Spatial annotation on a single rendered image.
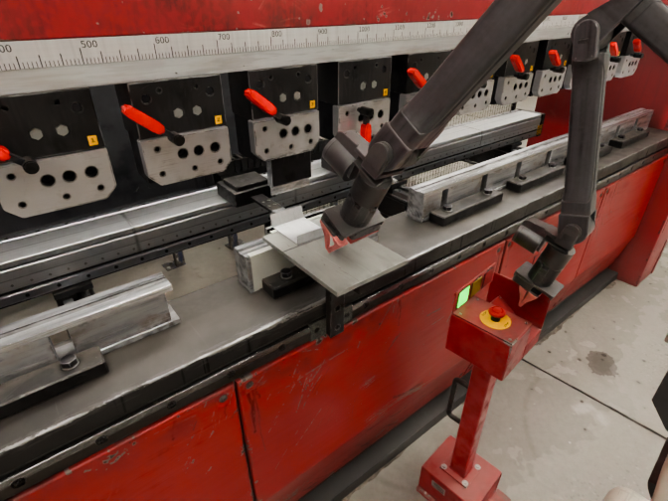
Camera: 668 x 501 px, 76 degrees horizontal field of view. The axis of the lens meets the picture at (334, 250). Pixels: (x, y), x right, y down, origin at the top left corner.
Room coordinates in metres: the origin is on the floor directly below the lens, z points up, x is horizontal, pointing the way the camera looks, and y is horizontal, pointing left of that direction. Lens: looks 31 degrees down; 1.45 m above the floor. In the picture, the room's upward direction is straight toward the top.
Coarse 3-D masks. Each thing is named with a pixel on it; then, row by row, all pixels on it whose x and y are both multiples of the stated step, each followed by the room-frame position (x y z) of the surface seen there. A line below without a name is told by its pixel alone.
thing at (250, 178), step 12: (228, 180) 1.06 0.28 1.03; (240, 180) 1.06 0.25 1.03; (252, 180) 1.06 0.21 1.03; (264, 180) 1.06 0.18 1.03; (228, 192) 1.02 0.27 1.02; (240, 192) 1.01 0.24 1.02; (252, 192) 1.03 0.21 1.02; (264, 192) 1.05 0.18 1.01; (240, 204) 1.00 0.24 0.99; (264, 204) 0.98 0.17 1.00; (276, 204) 0.98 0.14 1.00
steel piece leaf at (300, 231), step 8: (288, 224) 0.87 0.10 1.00; (296, 224) 0.87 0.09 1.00; (304, 224) 0.87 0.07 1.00; (312, 224) 0.87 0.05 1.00; (280, 232) 0.83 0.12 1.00; (288, 232) 0.83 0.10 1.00; (296, 232) 0.83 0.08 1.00; (304, 232) 0.83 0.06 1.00; (312, 232) 0.80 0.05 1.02; (320, 232) 0.82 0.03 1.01; (296, 240) 0.80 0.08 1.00; (304, 240) 0.79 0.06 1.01
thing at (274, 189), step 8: (304, 152) 0.90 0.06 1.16; (272, 160) 0.85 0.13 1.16; (280, 160) 0.86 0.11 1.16; (288, 160) 0.87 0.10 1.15; (296, 160) 0.89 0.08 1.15; (304, 160) 0.90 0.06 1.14; (272, 168) 0.85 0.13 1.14; (280, 168) 0.86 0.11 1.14; (288, 168) 0.87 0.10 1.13; (296, 168) 0.89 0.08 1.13; (304, 168) 0.90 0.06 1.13; (272, 176) 0.85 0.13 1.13; (280, 176) 0.86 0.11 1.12; (288, 176) 0.87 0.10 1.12; (296, 176) 0.89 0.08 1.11; (304, 176) 0.90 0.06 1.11; (272, 184) 0.85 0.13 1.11; (280, 184) 0.86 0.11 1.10; (288, 184) 0.88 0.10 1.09; (296, 184) 0.90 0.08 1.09; (304, 184) 0.91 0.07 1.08; (272, 192) 0.86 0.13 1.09; (280, 192) 0.87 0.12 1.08
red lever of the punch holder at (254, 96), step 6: (246, 90) 0.76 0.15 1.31; (252, 90) 0.76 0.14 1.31; (246, 96) 0.76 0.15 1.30; (252, 96) 0.75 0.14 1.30; (258, 96) 0.76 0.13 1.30; (252, 102) 0.77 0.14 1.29; (258, 102) 0.76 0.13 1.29; (264, 102) 0.77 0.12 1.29; (270, 102) 0.78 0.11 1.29; (264, 108) 0.77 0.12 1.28; (270, 108) 0.77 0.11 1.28; (276, 114) 0.79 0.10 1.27; (282, 114) 0.80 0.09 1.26; (276, 120) 0.80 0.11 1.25; (282, 120) 0.78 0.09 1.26; (288, 120) 0.79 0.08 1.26
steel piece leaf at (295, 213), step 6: (288, 210) 0.90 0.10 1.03; (294, 210) 0.90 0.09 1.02; (300, 210) 0.91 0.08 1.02; (270, 216) 0.87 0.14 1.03; (276, 216) 0.87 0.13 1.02; (282, 216) 0.88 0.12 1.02; (288, 216) 0.89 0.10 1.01; (294, 216) 0.90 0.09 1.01; (300, 216) 0.91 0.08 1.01; (276, 222) 0.87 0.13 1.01; (282, 222) 0.88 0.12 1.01
